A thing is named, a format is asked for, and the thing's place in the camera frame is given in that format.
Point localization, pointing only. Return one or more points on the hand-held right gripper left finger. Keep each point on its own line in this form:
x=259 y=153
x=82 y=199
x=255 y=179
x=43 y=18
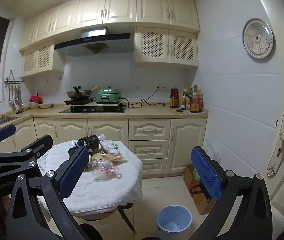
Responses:
x=73 y=170

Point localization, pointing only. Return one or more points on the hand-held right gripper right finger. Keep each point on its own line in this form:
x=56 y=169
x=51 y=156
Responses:
x=205 y=172

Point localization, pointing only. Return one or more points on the clear red-print plastic packet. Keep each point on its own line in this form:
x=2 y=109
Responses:
x=105 y=170

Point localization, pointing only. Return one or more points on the black plastic bag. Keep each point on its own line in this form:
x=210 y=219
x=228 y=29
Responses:
x=90 y=142

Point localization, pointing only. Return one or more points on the yellow bread packet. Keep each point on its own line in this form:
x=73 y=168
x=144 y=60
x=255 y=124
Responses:
x=108 y=158

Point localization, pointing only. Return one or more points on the white red-print snack packet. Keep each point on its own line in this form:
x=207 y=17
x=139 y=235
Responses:
x=108 y=148

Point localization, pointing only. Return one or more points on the clear plastic bag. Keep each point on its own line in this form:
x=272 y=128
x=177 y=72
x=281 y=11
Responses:
x=101 y=137

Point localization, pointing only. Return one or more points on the dark green snack packet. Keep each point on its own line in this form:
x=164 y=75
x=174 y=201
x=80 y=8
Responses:
x=115 y=144

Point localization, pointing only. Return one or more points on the light blue plastic bucket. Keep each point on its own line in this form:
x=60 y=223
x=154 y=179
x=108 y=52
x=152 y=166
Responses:
x=174 y=220

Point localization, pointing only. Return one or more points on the green plastic bag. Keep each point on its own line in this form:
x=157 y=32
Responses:
x=196 y=175

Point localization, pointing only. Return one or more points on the steel sink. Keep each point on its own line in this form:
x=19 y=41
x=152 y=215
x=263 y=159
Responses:
x=4 y=119

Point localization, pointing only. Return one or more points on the metal spatula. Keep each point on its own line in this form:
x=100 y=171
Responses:
x=13 y=106

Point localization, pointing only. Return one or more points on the metal ladle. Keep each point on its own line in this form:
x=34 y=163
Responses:
x=20 y=103
x=10 y=102

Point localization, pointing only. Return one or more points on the brown cardboard box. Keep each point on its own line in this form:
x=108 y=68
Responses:
x=203 y=205

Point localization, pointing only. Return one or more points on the cream base cabinets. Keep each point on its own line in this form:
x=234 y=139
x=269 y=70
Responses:
x=186 y=145

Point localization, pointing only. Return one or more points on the cream bowl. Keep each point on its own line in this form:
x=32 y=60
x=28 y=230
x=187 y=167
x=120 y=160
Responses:
x=46 y=105
x=34 y=105

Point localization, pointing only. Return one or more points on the white towel table cover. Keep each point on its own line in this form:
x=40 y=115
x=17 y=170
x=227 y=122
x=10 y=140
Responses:
x=107 y=190

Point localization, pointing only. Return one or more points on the red pot lid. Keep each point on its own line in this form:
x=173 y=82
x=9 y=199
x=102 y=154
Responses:
x=36 y=98

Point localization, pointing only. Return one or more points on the cream cabinet drawer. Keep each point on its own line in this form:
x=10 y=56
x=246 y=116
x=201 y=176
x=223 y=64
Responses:
x=149 y=149
x=154 y=166
x=149 y=129

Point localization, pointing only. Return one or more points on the black induction cooker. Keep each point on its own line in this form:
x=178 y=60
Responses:
x=79 y=101

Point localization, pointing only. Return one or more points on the metal wok with lid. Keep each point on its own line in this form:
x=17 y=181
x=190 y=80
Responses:
x=79 y=93

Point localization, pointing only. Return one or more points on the black glass gas stove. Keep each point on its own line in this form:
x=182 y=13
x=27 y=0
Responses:
x=94 y=110

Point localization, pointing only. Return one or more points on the round wooden table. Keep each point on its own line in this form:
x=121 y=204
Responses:
x=125 y=217

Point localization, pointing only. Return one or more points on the cluster of condiment bottles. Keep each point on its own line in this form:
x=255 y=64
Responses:
x=194 y=102

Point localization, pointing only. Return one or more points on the green electric cooking pot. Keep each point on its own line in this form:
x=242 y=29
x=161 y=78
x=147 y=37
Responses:
x=108 y=97

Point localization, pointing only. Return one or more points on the large dark sauce bottle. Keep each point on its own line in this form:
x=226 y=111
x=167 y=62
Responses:
x=173 y=97

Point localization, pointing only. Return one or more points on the cream lattice door cabinet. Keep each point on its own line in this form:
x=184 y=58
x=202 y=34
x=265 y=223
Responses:
x=167 y=46
x=42 y=58

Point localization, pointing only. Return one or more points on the black range hood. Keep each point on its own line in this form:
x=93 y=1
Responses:
x=94 y=45

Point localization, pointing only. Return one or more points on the round metal steamer tray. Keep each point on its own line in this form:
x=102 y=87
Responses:
x=258 y=38

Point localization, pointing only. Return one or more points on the cream wall cabinet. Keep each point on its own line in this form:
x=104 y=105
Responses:
x=168 y=10
x=107 y=8
x=49 y=27

